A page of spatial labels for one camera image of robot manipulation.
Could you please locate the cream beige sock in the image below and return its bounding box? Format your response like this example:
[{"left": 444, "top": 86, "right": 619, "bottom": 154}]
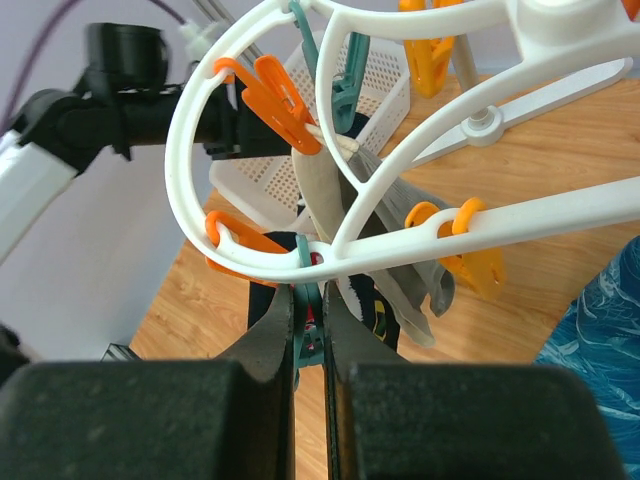
[{"left": 291, "top": 127, "right": 455, "bottom": 348}]

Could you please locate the grey sock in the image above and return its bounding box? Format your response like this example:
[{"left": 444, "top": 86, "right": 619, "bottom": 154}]
[{"left": 348, "top": 147, "right": 456, "bottom": 317}]

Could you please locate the orange peg holding sock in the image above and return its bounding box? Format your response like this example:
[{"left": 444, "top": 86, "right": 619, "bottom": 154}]
[{"left": 213, "top": 55, "right": 322, "bottom": 155}]

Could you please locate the dark navy sock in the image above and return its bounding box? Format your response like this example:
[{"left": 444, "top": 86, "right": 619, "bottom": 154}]
[{"left": 247, "top": 231, "right": 400, "bottom": 359}]

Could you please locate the red white sock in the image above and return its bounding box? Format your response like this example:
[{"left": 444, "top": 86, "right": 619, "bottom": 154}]
[{"left": 344, "top": 112, "right": 376, "bottom": 147}]

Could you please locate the blue patterned cloth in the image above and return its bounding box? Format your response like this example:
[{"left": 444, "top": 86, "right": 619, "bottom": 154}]
[{"left": 534, "top": 238, "right": 639, "bottom": 479}]

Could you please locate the orange clothes peg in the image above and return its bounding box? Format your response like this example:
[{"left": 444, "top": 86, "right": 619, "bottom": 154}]
[{"left": 204, "top": 209, "right": 291, "bottom": 289}]

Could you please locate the teal clothes peg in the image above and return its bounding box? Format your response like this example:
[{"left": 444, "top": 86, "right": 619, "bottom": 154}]
[
  {"left": 290, "top": 233, "right": 329, "bottom": 369},
  {"left": 288, "top": 1, "right": 370, "bottom": 134}
]

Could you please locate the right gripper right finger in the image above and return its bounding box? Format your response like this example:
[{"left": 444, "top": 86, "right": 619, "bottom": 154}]
[{"left": 324, "top": 283, "right": 626, "bottom": 479}]

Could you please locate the yellow clothes peg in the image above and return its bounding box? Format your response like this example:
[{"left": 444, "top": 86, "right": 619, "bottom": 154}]
[
  {"left": 398, "top": 0, "right": 464, "bottom": 99},
  {"left": 404, "top": 197, "right": 507, "bottom": 300}
]

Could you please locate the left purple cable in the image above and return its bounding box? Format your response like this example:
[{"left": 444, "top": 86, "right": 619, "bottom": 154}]
[{"left": 0, "top": 0, "right": 186, "bottom": 131}]

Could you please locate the white plastic basket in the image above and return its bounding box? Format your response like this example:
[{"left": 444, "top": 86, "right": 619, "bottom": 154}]
[{"left": 208, "top": 29, "right": 412, "bottom": 232}]

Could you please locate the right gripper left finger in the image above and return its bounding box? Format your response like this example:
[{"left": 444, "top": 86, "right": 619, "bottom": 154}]
[{"left": 1, "top": 287, "right": 295, "bottom": 479}]

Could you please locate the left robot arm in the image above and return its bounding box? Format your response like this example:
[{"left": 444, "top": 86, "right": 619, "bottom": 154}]
[{"left": 1, "top": 23, "right": 291, "bottom": 257}]

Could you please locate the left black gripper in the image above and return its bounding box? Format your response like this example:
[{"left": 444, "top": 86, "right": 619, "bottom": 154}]
[{"left": 202, "top": 89, "right": 291, "bottom": 160}]

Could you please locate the white round clip hanger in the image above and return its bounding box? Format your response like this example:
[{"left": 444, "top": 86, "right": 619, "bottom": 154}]
[{"left": 195, "top": 1, "right": 639, "bottom": 284}]

